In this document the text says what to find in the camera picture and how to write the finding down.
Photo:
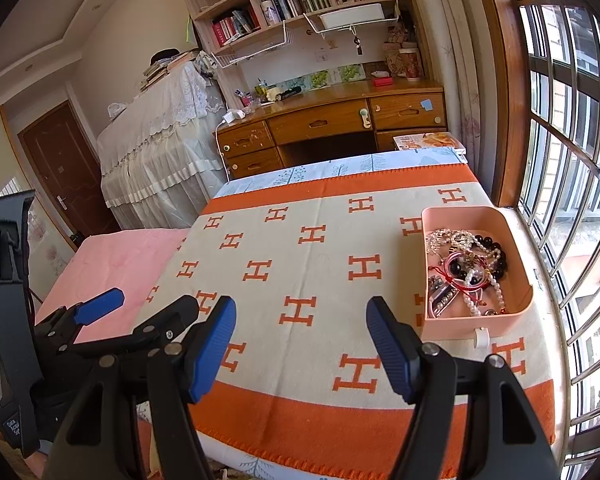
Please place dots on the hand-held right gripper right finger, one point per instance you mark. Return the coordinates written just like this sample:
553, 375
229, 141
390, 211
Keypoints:
387, 352

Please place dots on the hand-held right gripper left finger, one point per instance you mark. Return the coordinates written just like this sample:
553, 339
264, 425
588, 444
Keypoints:
212, 352

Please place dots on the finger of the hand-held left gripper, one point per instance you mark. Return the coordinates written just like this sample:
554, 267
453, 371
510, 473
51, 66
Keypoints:
100, 305
170, 317

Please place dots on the pink jewelry box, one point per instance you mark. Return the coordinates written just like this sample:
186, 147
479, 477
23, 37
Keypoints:
450, 327

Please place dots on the pink bed sheet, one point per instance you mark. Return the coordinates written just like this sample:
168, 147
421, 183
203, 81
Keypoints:
120, 260

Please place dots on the orange and cream blanket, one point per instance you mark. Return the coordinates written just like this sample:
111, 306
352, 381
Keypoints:
305, 260

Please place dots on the brown wooden door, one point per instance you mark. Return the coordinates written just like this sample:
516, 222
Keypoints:
65, 170

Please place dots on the patterned sliding door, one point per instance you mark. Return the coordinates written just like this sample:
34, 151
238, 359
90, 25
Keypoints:
10, 160

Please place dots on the lace covered piano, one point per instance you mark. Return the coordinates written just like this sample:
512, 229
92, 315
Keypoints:
155, 150

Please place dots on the food magazine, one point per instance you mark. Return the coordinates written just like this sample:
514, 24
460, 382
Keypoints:
430, 141

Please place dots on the white drawer hook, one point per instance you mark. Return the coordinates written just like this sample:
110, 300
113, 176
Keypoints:
365, 119

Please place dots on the stack of books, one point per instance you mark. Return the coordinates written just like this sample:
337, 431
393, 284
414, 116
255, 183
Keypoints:
160, 72

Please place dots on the wooden desk with drawers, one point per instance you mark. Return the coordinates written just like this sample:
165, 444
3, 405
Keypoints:
320, 121

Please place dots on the blue sticker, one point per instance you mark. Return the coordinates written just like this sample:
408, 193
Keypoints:
426, 105

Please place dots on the black flashlight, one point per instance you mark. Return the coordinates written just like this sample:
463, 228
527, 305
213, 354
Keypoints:
290, 93

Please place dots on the metal window bars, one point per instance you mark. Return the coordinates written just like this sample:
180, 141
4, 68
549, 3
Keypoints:
575, 160

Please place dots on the small red box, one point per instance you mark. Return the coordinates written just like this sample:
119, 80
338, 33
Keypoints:
382, 80

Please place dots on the grape picture strip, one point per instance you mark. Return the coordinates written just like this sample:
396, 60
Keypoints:
330, 76

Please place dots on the floral ceramic jar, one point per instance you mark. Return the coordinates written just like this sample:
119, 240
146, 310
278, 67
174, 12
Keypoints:
411, 64

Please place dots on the row of red books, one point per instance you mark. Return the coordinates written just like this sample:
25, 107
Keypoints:
227, 27

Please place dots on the white floral curtain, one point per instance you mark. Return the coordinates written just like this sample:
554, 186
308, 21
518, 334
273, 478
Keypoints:
455, 60

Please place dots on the hanging keys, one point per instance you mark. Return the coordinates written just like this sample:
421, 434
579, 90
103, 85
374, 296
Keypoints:
358, 46

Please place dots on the white jar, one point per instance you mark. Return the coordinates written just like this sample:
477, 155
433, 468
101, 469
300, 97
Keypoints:
267, 12

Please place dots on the row of dark books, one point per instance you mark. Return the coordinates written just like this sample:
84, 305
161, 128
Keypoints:
287, 6

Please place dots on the white plastic tray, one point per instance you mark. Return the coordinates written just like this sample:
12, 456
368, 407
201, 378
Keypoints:
352, 16

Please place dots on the wooden window frame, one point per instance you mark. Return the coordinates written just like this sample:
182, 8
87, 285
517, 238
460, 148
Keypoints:
505, 110

